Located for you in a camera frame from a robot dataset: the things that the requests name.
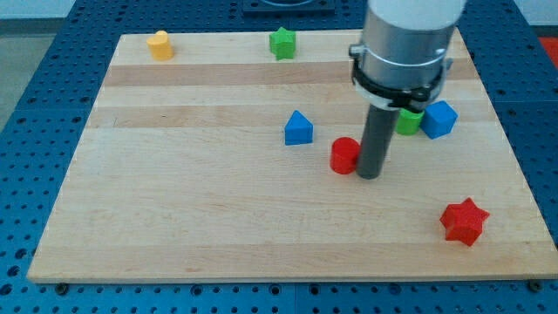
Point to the red star block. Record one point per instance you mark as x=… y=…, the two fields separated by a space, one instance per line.
x=463 y=222

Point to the green cylinder block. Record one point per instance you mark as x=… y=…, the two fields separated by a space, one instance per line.
x=408 y=122

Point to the blue cube block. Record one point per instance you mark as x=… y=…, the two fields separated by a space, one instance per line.
x=438 y=120

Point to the yellow heart-shaped block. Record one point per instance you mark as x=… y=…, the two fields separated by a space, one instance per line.
x=160 y=46

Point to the wooden board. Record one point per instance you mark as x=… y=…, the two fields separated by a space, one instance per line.
x=181 y=175

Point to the blue triangular prism block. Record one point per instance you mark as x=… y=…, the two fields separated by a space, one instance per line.
x=298 y=130

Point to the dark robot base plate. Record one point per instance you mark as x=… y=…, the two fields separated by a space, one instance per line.
x=252 y=7

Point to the red cylinder block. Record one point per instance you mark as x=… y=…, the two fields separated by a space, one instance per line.
x=343 y=155

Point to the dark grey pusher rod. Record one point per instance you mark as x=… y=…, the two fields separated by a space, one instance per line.
x=376 y=139

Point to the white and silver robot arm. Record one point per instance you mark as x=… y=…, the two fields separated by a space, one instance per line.
x=400 y=59

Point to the green star block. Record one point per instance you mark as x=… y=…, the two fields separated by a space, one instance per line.
x=282 y=43

